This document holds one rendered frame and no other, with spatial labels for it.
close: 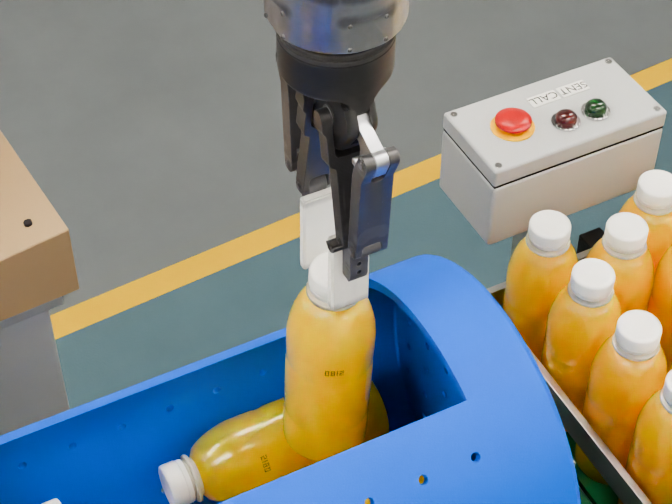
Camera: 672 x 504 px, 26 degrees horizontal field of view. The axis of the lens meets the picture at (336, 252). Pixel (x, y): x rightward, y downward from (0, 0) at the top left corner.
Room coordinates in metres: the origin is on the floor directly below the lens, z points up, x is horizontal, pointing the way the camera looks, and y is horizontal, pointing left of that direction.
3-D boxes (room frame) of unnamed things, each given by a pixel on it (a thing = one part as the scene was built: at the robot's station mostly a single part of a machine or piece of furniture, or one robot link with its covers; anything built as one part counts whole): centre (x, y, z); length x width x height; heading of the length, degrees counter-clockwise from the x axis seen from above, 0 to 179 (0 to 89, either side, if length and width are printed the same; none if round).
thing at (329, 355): (0.73, 0.01, 1.16); 0.07 x 0.07 x 0.19
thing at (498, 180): (1.11, -0.22, 1.05); 0.20 x 0.10 x 0.10; 117
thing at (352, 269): (0.70, -0.02, 1.31); 0.03 x 0.01 x 0.05; 27
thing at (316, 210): (0.75, 0.01, 1.29); 0.03 x 0.01 x 0.07; 117
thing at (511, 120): (1.08, -0.17, 1.11); 0.04 x 0.04 x 0.01
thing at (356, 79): (0.73, 0.00, 1.44); 0.08 x 0.07 x 0.09; 27
